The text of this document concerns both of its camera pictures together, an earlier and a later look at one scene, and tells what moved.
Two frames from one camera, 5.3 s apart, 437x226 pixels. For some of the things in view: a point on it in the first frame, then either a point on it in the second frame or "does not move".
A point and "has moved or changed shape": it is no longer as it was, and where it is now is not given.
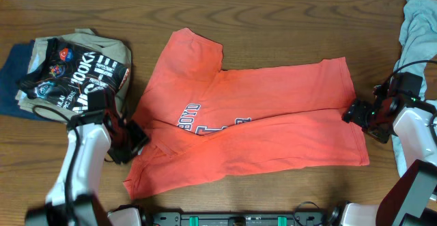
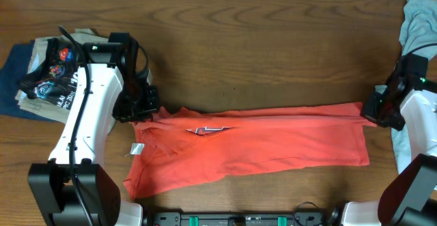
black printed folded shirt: (72, 71) does not move
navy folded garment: (15, 69) does not move
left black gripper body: (135, 138) → (137, 108)
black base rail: (192, 218) does not move
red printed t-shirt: (204, 121) has moved or changed shape
